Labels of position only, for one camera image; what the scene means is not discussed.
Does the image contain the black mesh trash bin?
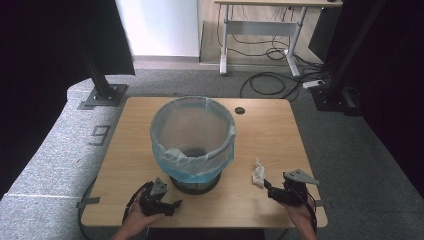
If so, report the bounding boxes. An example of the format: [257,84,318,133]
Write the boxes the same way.
[169,146,223,196]

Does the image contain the blue plastic bin bag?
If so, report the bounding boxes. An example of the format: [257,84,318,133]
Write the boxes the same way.
[149,95,237,185]

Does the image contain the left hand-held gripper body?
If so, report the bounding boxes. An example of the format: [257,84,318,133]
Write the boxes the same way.
[138,177,170,217]

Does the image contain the black curtain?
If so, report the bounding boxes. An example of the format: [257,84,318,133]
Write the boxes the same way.
[0,0,136,199]
[324,0,424,198]

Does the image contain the black computer case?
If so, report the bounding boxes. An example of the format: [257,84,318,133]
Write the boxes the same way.
[307,5,344,64]

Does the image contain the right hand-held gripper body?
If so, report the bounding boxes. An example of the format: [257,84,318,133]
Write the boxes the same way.
[282,168,320,207]

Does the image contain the white frame desk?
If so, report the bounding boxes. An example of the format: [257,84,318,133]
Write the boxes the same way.
[214,0,344,78]

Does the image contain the black floor cables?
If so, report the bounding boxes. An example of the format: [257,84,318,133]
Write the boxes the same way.
[216,4,334,101]

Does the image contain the person's left hand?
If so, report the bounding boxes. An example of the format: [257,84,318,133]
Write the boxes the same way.
[121,201,166,236]

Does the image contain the black metal stand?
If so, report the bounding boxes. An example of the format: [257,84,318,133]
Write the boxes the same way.
[79,53,129,110]
[309,0,389,117]

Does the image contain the person's right hand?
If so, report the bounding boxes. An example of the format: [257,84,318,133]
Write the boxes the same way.
[281,196,318,231]

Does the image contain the white power strip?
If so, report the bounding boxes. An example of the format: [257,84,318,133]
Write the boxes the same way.
[302,79,326,90]

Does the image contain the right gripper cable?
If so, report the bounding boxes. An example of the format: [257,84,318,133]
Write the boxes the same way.
[293,186,318,234]

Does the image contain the white tissue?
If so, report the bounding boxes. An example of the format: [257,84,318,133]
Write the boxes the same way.
[251,157,267,188]

